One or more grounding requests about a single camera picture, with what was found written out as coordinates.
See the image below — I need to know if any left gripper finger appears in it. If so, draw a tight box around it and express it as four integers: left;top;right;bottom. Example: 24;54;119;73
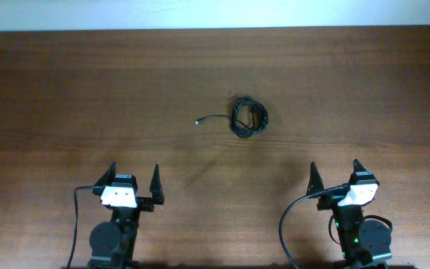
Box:
94;161;117;187
149;164;164;205

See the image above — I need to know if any thin black USB cable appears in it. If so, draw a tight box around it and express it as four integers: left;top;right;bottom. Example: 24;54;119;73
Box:
195;95;269;139

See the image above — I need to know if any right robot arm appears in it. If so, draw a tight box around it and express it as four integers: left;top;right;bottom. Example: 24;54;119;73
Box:
306;159;393;268

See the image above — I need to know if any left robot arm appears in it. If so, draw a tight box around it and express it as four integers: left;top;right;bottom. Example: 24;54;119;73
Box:
87;162;164;269

